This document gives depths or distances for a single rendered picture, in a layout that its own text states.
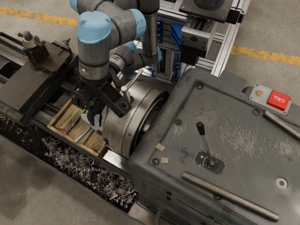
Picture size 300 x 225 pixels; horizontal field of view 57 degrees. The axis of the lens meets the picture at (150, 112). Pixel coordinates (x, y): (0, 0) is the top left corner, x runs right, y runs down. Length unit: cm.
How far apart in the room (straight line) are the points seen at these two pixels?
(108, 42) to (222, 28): 210
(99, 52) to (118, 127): 39
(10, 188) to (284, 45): 272
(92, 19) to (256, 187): 64
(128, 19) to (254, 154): 55
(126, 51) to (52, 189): 134
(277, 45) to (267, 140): 212
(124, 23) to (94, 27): 10
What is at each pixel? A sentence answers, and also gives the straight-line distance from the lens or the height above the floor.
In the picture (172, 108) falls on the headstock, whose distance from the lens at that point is 94.
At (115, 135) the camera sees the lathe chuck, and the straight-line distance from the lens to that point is 100.
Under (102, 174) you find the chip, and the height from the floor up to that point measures 57.
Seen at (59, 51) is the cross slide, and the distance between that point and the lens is 155.
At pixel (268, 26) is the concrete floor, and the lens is 315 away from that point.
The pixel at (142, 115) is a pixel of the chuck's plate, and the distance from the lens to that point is 95.
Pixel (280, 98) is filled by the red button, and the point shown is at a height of 127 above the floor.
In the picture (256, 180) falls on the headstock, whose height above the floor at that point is 125.
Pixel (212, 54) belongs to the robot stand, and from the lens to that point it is 247.
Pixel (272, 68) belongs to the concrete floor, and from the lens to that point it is 281.
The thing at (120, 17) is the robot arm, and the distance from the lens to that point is 71.
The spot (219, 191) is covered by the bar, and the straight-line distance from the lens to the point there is 83.
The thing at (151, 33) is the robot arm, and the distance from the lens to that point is 124.
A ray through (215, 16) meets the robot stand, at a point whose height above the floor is 116.
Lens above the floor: 207
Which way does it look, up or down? 62 degrees down
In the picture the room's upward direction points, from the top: 3 degrees counter-clockwise
